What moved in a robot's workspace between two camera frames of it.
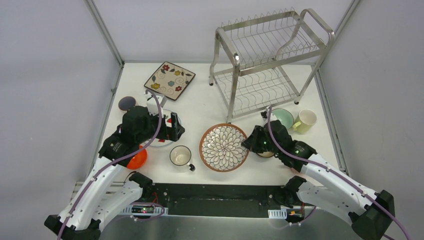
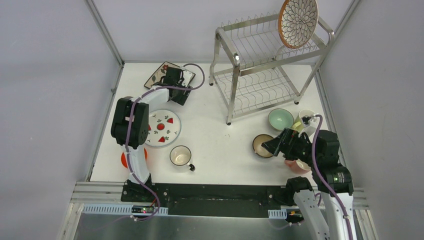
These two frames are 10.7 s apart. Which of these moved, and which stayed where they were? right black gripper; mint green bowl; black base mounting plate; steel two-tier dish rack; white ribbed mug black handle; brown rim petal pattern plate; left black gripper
Moved: brown rim petal pattern plate; left black gripper; right black gripper
Stayed: white ribbed mug black handle; mint green bowl; black base mounting plate; steel two-tier dish rack
